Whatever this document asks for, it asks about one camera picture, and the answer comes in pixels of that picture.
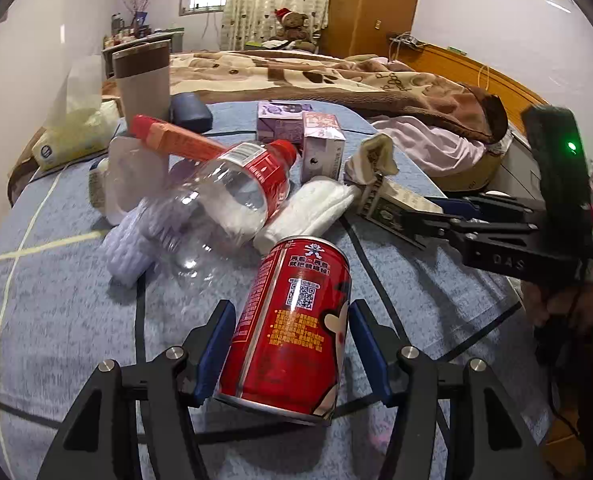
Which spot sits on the purple foam wrap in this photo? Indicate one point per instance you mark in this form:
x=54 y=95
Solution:
x=126 y=250

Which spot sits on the pink small carton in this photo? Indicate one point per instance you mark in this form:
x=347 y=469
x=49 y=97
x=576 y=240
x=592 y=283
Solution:
x=321 y=150

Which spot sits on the clear plastic container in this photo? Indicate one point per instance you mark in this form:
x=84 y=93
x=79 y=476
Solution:
x=136 y=175

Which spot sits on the blue checked bed cover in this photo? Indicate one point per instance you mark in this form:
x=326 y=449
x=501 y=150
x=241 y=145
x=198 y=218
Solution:
x=76 y=335

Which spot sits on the pink bed sheet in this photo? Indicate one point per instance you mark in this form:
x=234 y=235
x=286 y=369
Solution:
x=436 y=145

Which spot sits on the yellow tissue pack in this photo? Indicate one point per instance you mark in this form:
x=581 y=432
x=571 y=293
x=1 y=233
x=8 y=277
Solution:
x=71 y=135

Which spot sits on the heart patterned curtain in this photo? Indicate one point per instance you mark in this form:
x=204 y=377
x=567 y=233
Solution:
x=271 y=0

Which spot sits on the shelf with small items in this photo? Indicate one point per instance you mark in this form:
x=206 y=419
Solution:
x=136 y=35

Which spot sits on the person's right hand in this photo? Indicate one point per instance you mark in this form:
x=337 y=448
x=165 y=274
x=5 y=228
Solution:
x=556 y=305

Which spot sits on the red drink can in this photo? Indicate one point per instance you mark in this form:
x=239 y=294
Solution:
x=286 y=330

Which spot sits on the wooden bed frame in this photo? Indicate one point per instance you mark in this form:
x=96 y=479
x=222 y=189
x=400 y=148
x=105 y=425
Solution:
x=476 y=67

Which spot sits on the wooden wardrobe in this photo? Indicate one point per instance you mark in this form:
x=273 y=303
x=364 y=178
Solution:
x=371 y=5

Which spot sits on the red orange flat box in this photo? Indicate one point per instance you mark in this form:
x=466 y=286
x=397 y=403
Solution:
x=176 y=137

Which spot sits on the power strip with plugs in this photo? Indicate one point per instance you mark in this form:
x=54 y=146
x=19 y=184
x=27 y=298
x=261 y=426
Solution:
x=406 y=40

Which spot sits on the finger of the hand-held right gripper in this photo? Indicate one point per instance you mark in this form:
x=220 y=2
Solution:
x=431 y=227
x=501 y=210

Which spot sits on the brown teddy bear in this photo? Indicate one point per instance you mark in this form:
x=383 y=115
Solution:
x=294 y=25

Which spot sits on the paper wrapper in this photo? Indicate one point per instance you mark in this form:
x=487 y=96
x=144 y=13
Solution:
x=376 y=160

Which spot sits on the dark blue case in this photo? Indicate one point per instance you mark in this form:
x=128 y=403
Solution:
x=191 y=112

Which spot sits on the white cloth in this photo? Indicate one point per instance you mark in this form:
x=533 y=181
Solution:
x=306 y=205

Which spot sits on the purple small carton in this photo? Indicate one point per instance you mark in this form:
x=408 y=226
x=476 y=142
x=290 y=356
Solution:
x=279 y=122

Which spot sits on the clear plastic bottle red label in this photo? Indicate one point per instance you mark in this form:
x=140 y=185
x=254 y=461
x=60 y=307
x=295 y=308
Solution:
x=226 y=195

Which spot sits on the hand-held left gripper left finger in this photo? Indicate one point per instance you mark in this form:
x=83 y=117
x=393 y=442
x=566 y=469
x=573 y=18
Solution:
x=216 y=352

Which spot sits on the brown printed blanket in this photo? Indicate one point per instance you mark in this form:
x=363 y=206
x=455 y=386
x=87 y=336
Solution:
x=326 y=77

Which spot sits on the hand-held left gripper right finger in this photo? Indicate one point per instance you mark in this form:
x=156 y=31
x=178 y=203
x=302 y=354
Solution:
x=371 y=355

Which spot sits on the white brown tumbler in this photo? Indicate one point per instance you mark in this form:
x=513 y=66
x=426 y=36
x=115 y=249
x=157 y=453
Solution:
x=141 y=85

